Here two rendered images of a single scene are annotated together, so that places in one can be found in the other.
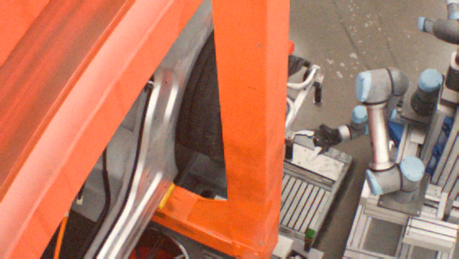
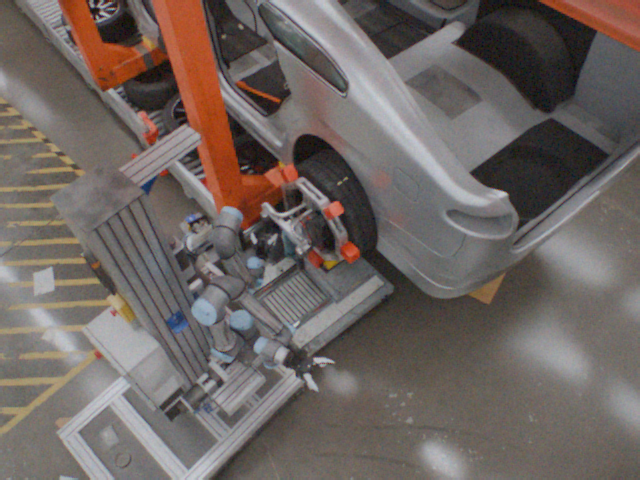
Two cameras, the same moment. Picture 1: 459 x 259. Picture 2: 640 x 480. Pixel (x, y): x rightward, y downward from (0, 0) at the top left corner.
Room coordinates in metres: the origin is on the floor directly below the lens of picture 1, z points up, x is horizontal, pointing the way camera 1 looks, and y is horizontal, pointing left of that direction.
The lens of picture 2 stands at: (2.81, -2.00, 3.51)
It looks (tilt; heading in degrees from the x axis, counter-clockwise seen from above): 55 degrees down; 115
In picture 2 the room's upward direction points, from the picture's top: 5 degrees counter-clockwise
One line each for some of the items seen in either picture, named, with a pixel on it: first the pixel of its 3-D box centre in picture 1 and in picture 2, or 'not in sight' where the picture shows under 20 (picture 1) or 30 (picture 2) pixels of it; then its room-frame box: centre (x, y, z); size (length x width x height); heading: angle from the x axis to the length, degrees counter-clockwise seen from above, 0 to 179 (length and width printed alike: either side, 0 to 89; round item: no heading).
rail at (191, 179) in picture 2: not in sight; (158, 144); (0.26, 0.57, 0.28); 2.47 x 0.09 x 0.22; 150
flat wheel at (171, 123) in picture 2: not in sight; (205, 120); (0.57, 0.86, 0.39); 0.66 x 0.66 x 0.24
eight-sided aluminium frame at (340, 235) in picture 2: not in sight; (314, 220); (1.94, -0.14, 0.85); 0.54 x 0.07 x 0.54; 150
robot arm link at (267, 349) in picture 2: (455, 15); (267, 349); (2.13, -1.14, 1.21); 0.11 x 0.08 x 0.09; 172
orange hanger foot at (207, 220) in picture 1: (188, 206); (272, 178); (1.50, 0.21, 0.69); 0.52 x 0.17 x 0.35; 60
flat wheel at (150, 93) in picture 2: not in sight; (158, 76); (-0.10, 1.24, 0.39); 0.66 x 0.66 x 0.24
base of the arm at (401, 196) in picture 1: (406, 184); not in sight; (1.42, -0.78, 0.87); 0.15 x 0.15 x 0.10
